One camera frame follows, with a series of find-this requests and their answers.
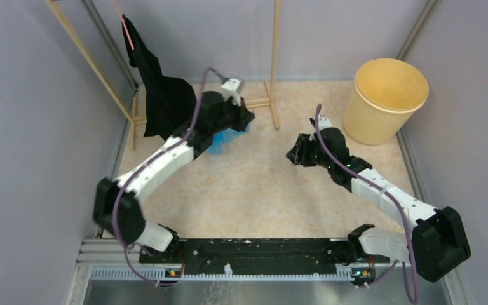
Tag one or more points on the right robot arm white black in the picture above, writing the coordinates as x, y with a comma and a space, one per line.
433, 240

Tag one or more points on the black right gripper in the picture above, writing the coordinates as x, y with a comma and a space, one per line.
298, 154

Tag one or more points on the wooden drying rack frame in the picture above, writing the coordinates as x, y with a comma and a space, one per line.
130, 112

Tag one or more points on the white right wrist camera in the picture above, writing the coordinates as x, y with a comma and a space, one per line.
321, 122

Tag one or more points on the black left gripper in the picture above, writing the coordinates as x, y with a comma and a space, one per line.
244, 117

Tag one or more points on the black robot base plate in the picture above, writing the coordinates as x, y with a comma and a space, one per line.
260, 256

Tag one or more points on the blue plastic trash bag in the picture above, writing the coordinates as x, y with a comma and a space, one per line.
224, 137

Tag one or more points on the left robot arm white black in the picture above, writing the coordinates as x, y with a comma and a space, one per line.
118, 202

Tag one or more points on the pink clothes hanger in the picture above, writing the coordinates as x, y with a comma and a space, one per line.
124, 26

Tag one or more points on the black cloth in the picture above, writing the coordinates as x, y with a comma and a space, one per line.
170, 101

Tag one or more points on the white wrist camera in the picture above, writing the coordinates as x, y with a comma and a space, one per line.
231, 90
321, 122

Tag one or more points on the yellow plastic trash bin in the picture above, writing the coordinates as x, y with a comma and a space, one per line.
386, 92

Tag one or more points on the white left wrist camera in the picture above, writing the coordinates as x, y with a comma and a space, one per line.
231, 90

